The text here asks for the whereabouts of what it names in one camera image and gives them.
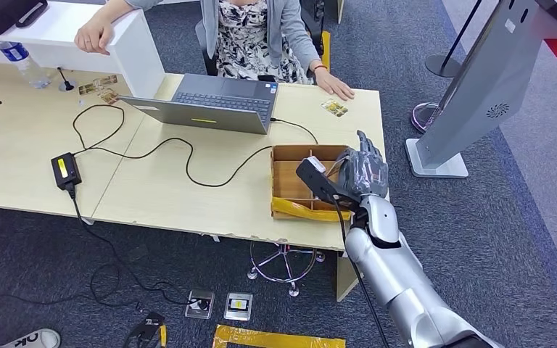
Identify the wooden desk leg panel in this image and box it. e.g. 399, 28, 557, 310
336, 252, 363, 303

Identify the white counter box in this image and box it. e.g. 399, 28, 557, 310
0, 2, 166, 99

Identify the floor socket with label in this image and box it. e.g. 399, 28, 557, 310
223, 291, 254, 322

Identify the person's right hand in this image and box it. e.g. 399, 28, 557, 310
73, 17, 115, 56

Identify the chrome stool base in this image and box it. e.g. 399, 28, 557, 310
247, 240, 326, 299

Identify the clear plastic hand film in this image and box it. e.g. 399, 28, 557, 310
338, 149, 390, 199

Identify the black power adapter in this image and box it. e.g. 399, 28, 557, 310
50, 152, 83, 191

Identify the yellow floor tape strip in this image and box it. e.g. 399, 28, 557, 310
212, 324, 347, 348

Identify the wooden furniture panel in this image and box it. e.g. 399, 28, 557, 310
329, 0, 347, 25

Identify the white shoe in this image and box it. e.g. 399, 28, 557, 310
0, 328, 62, 348

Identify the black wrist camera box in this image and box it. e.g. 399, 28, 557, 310
295, 156, 358, 210

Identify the autumn trees ID card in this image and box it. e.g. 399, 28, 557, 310
321, 99, 350, 119

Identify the yellow tape strip on box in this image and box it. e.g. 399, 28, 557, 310
271, 196, 352, 223

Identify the black laptop power cable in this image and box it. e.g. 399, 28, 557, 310
72, 104, 319, 189

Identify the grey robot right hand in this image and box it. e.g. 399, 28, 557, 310
336, 129, 390, 199

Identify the black mains cable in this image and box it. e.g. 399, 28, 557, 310
0, 182, 211, 310

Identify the black stanchion pole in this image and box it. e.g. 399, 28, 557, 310
424, 0, 485, 80

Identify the floor socket with plug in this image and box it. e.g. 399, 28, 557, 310
184, 289, 216, 320

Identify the person's left hand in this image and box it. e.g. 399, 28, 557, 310
314, 69, 356, 102

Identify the clear plastic water bottle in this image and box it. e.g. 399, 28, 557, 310
0, 41, 51, 91

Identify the clear round base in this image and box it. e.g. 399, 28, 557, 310
410, 101, 446, 134

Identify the short yellow tape mark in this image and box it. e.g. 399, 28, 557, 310
321, 30, 331, 73

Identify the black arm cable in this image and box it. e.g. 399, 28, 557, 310
329, 197, 391, 348

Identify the black yellow tool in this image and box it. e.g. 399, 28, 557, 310
122, 312, 168, 348

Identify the grey laptop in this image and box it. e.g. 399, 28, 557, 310
118, 73, 281, 136

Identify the grey kiosk stand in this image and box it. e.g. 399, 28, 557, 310
405, 0, 557, 180

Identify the cardboard divider box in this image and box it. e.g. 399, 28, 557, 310
269, 144, 358, 223

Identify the person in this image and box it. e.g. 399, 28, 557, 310
73, 0, 356, 102

